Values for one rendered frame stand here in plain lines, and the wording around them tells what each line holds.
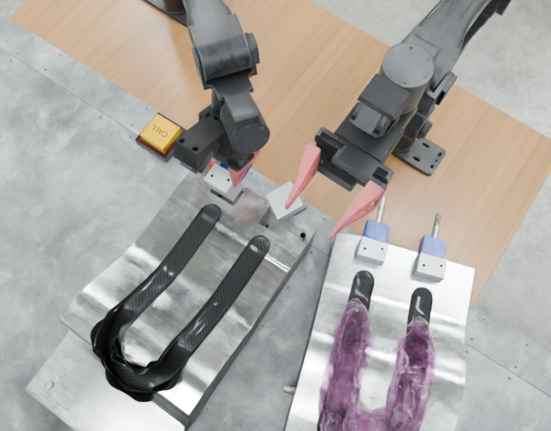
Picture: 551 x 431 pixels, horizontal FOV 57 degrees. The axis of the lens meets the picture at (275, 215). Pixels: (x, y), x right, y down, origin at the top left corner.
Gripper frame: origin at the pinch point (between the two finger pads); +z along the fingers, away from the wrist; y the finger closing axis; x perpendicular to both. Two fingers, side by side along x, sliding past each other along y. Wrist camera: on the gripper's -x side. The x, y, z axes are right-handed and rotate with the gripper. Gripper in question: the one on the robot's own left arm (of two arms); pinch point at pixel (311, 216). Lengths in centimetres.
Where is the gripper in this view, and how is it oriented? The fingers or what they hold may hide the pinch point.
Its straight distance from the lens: 60.0
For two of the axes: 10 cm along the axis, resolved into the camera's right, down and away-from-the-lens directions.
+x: 0.0, 3.1, 9.5
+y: 8.1, 5.5, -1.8
